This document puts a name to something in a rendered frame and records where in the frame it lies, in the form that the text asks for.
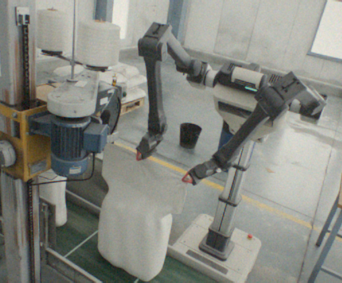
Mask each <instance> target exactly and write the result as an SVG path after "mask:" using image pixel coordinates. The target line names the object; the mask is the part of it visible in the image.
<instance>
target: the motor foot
mask: <svg viewBox="0 0 342 283"><path fill-rule="evenodd" d="M51 115H52V113H50V112H49V111H48V110H47V111H43V112H41V113H36V114H32V115H29V116H28V127H29V135H31V136H32V135H36V134H39V135H45V136H47V137H50V121H51Z"/></svg>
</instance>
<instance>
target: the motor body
mask: <svg viewBox="0 0 342 283"><path fill-rule="evenodd" d="M90 121H91V117H90V116H89V115H88V116H87V117H86V118H85V119H83V120H80V121H64V120H62V119H59V118H57V116H56V114H54V113H53V114H52V115H51V121H50V149H51V153H50V163H51V168H52V170H53V171H54V173H55V174H56V175H58V176H60V177H65V178H74V177H78V176H81V175H82V174H83V173H84V172H85V171H86V170H87V168H88V160H89V159H90V158H89V153H88V151H87V150H83V147H82V146H81V145H82V132H83V130H85V129H86V127H87V126H88V125H89V124H90Z"/></svg>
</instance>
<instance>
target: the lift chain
mask: <svg viewBox="0 0 342 283"><path fill-rule="evenodd" d="M28 35H29V29H28V23H27V22H25V23H24V24H22V52H23V55H22V59H23V69H24V70H23V77H24V108H25V111H26V110H30V87H29V85H30V80H29V77H30V75H29V60H30V55H29V52H30V51H29V37H28ZM25 40H26V41H25ZM26 74H27V75H26ZM26 82H27V83H26ZM31 182H32V178H30V179H28V180H27V192H28V216H29V218H28V222H29V224H28V225H29V242H30V270H31V271H30V275H31V276H30V279H31V283H36V279H35V278H36V275H35V267H34V233H33V231H34V227H33V225H34V223H33V205H32V204H33V201H32V199H33V197H32V186H31V185H30V183H31Z"/></svg>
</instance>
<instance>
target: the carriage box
mask: <svg viewBox="0 0 342 283"><path fill-rule="evenodd" d="M55 88H56V86H54V85H51V84H49V83H45V84H39V85H37V99H36V108H32V109H30V110H26V111H22V112H18V111H16V110H15V109H13V110H12V109H10V108H7V107H6V106H4V105H2V104H0V114H1V115H5V116H6V117H9V118H10V119H13V120H14V121H17V122H18V123H20V135H19V136H16V137H12V136H10V135H8V134H6V133H4V132H2V131H0V141H1V140H6V141H8V142H9V143H10V144H11V145H12V146H13V148H14V150H15V164H12V165H9V166H7V167H4V168H2V169H3V170H5V171H6V172H8V173H9V174H11V175H13V176H15V177H17V178H19V179H21V180H22V181H23V182H26V181H27V180H28V179H30V178H32V177H33V178H34V177H36V176H37V175H39V174H41V173H43V172H46V171H47V170H49V169H51V163H50V153H51V149H50V137H47V136H45V135H39V134H36V135H32V136H31V135H29V127H28V116H29V115H32V114H36V113H41V112H43V111H47V95H48V93H49V92H50V91H52V90H54V89H55ZM43 160H46V169H44V170H42V171H39V172H37V173H36V174H34V175H32V176H31V171H30V167H31V166H32V165H35V164H37V163H39V162H42V161H43Z"/></svg>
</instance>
